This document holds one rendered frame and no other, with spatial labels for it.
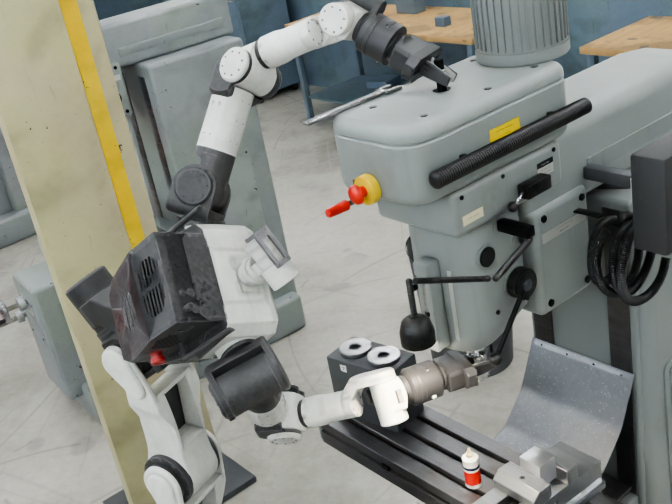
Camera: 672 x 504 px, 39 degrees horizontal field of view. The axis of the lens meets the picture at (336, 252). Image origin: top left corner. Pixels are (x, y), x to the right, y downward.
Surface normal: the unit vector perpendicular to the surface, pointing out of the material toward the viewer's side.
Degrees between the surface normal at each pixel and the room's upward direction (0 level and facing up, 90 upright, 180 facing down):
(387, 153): 90
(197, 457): 81
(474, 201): 90
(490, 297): 90
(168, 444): 90
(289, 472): 0
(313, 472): 0
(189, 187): 61
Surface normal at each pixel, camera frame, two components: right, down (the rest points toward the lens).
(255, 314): 0.64, -0.41
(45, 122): 0.63, 0.22
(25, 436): -0.18, -0.89
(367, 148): -0.76, 0.39
